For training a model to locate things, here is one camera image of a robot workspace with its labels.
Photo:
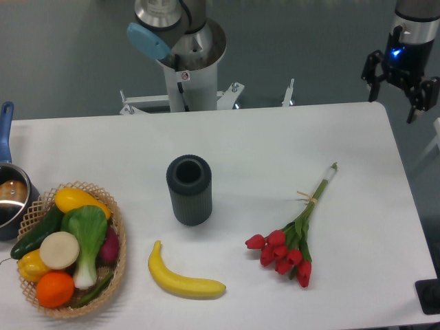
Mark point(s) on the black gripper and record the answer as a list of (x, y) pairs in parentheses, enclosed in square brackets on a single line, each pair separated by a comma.
[(403, 65)]

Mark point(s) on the red tulip bouquet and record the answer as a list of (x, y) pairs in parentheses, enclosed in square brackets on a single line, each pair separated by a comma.
[(287, 248)]

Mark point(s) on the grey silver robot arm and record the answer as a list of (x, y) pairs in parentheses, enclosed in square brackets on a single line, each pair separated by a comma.
[(188, 45)]

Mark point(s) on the white furniture leg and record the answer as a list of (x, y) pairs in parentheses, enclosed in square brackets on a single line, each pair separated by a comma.
[(427, 153)]

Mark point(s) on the black device at edge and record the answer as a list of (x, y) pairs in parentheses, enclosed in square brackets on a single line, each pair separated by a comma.
[(428, 295)]

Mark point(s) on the dark grey ribbed vase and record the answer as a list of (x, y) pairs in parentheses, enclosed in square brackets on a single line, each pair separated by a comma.
[(189, 180)]

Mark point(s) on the yellow banana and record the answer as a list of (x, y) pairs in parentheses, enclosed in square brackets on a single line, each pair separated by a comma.
[(179, 285)]

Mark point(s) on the purple red onion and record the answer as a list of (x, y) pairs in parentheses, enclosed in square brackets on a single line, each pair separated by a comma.
[(110, 248)]

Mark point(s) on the green bok choy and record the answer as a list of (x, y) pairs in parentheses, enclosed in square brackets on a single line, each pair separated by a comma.
[(88, 225)]

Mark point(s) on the yellow squash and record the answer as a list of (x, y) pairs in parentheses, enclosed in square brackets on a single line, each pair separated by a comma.
[(67, 199)]

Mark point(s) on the green bean pod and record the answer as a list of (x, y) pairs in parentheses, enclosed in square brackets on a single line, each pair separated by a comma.
[(95, 292)]

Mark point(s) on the woven wicker basket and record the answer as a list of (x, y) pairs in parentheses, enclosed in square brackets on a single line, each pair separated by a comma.
[(37, 211)]

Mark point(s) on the dark green cucumber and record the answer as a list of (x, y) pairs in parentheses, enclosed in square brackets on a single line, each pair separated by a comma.
[(33, 239)]

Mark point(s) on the beige round disc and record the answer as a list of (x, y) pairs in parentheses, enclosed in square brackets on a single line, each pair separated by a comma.
[(59, 250)]

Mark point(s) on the orange fruit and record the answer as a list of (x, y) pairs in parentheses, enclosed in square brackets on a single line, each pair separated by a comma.
[(54, 289)]

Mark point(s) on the yellow bell pepper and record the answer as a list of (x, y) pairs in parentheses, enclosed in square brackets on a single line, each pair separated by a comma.
[(31, 267)]

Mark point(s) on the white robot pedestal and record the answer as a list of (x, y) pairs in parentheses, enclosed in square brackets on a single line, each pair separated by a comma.
[(187, 91)]

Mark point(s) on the blue handled saucepan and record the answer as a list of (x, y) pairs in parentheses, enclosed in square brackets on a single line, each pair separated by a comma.
[(17, 191)]

